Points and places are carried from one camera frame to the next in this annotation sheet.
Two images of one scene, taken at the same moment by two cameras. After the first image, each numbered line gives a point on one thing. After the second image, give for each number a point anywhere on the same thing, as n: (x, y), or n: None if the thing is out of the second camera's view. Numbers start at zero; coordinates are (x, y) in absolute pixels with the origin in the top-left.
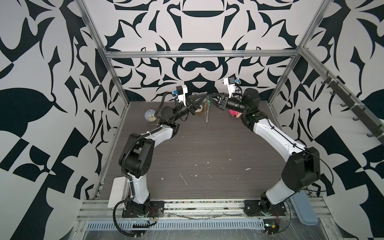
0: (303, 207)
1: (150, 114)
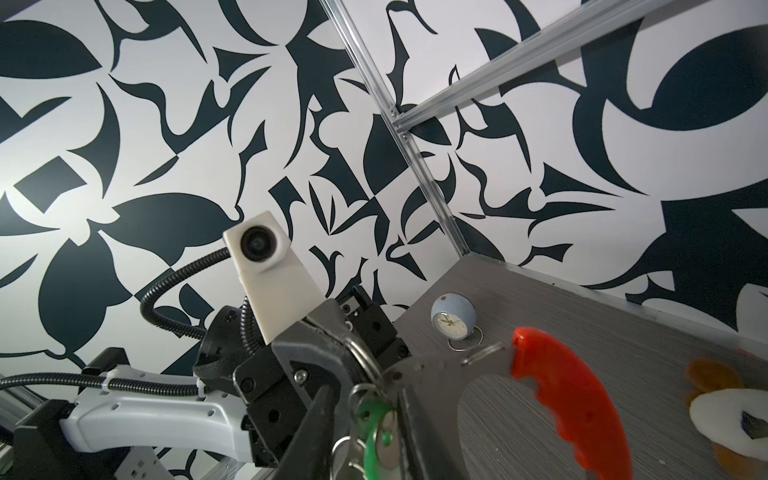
0: None
1: (454, 316)
